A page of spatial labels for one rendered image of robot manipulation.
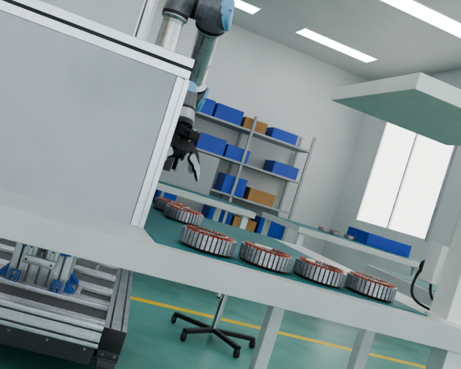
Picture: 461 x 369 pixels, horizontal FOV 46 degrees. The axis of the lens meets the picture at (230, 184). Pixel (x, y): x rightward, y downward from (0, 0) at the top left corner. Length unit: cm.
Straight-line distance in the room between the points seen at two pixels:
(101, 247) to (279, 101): 806
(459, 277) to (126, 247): 69
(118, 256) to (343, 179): 856
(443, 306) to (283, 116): 779
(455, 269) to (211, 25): 123
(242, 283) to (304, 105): 813
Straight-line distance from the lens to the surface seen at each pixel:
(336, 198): 938
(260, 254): 109
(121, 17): 118
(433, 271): 129
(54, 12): 115
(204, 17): 204
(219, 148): 801
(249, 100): 874
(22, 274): 255
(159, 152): 115
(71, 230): 93
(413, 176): 788
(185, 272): 97
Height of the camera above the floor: 88
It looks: level
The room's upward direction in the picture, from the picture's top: 18 degrees clockwise
